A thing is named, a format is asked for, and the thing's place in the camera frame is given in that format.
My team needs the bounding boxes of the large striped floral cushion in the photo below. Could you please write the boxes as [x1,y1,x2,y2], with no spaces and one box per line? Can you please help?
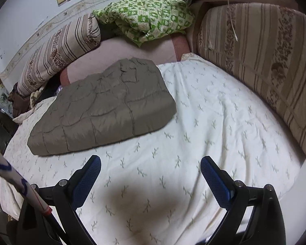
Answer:
[196,2,306,162]

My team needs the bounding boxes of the pink blanket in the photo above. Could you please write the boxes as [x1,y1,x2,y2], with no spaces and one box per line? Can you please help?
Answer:
[60,34,192,87]

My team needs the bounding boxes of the thin hanging cord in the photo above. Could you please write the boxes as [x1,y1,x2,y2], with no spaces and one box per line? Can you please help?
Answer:
[226,0,239,41]

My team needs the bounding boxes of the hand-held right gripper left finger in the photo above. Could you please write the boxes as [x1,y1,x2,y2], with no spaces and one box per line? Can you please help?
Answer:
[15,155,102,245]

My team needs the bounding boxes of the white blue-marked pole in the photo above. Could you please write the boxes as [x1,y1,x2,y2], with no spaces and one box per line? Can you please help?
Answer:
[0,139,67,238]

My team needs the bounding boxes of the white leaf-print bed sheet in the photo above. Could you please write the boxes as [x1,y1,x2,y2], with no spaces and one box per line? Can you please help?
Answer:
[0,52,306,245]

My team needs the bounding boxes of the green patterned blanket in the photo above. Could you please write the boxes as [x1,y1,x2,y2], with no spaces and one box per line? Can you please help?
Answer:
[92,0,195,48]

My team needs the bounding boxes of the floral patterned cloth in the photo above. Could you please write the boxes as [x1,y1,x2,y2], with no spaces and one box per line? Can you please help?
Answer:
[0,85,16,113]

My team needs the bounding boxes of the grey-brown quilted jacket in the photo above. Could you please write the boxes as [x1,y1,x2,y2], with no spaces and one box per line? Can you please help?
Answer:
[27,57,177,157]

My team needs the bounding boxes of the small striped floral cushion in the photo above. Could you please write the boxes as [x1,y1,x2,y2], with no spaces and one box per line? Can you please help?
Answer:
[17,14,102,97]

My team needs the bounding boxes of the cream cloth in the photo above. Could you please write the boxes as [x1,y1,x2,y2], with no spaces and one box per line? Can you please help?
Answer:
[29,88,45,108]

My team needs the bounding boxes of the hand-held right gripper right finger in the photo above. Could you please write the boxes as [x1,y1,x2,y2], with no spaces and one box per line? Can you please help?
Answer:
[201,156,287,245]

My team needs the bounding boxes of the brown cloth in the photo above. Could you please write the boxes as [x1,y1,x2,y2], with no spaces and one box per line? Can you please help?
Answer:
[11,82,32,118]

